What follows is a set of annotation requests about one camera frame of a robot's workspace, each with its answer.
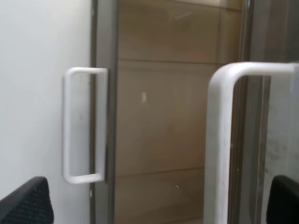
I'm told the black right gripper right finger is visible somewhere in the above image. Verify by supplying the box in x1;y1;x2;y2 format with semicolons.
266;175;299;224

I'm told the smoky transparent drawer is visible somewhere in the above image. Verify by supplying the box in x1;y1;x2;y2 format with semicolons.
63;0;244;224
203;0;299;224

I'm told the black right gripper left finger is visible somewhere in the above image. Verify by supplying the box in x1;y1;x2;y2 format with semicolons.
0;176;54;224

